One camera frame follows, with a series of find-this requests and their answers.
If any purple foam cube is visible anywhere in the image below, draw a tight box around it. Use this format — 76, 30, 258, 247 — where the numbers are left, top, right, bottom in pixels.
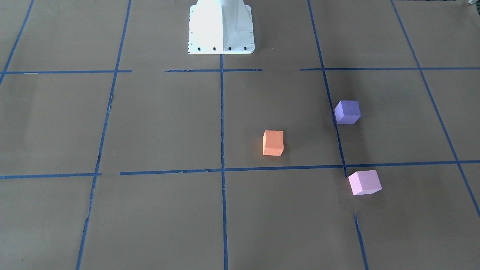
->
334, 100, 362, 125

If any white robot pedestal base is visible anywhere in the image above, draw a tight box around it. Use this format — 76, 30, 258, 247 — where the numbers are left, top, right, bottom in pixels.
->
187, 0, 255, 55

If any orange foam cube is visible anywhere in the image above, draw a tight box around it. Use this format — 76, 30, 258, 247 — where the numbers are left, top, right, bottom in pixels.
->
262, 130, 284, 156

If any pink foam cube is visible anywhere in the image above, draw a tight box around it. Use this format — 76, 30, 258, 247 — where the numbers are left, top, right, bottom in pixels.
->
348, 170, 382, 195

